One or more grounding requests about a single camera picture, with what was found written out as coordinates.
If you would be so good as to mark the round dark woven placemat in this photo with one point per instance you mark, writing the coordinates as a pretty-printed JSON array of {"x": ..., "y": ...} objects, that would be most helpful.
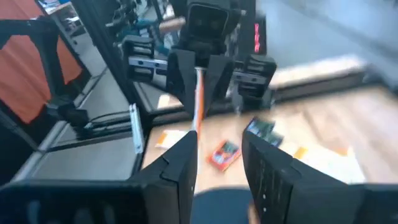
[{"x": 220, "y": 205}]

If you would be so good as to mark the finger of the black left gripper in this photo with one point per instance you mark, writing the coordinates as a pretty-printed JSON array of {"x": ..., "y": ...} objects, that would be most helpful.
[
  {"x": 219, "y": 84},
  {"x": 182, "y": 84}
]

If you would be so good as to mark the orange chair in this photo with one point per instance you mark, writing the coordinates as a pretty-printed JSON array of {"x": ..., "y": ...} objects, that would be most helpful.
[{"x": 25, "y": 77}]

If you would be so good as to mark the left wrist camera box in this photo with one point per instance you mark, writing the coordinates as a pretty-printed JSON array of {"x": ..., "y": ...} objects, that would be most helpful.
[{"x": 206, "y": 18}]

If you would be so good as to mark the black aluminium stand frame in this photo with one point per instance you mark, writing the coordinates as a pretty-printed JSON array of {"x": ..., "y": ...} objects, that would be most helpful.
[{"x": 102, "y": 49}]

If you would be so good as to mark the red tea packet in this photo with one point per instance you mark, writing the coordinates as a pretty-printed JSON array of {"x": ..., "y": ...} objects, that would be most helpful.
[{"x": 224, "y": 155}]

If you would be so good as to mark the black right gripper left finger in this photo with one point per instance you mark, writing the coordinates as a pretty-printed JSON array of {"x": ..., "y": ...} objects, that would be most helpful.
[{"x": 177, "y": 180}]

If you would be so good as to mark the silver bracket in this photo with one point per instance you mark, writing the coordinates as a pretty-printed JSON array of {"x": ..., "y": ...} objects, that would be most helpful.
[{"x": 136, "y": 130}]

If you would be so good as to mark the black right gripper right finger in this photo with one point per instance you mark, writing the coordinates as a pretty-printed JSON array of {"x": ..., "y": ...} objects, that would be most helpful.
[{"x": 267, "y": 186}]

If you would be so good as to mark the white orange tea packet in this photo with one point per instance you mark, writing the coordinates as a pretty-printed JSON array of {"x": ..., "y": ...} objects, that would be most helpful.
[
  {"x": 199, "y": 99},
  {"x": 329, "y": 165},
  {"x": 172, "y": 138}
]

